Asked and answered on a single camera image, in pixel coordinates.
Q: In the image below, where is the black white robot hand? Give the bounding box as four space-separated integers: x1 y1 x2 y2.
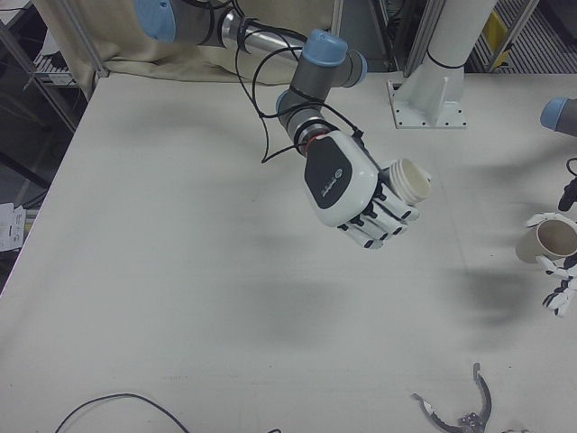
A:
525 210 577 319
300 130 421 252

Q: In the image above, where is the brown paper cup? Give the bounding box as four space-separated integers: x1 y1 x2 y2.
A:
515 218 577 266

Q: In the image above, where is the white paper cup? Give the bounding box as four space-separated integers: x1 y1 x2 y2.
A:
387 157 433 205

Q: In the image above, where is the beige curtain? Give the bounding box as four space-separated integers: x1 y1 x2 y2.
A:
32 0 339 87

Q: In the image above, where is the white printed cardboard box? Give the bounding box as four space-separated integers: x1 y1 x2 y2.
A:
0 201 29 253

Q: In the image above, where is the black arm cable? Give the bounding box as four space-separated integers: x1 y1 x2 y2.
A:
234 15 364 166

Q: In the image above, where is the white column pedestal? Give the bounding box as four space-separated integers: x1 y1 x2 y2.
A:
386 0 499 131

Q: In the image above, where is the metal shelving frame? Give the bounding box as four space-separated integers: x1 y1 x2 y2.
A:
0 0 109 190

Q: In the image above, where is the black cable on table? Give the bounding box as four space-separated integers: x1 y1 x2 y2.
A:
54 392 193 433

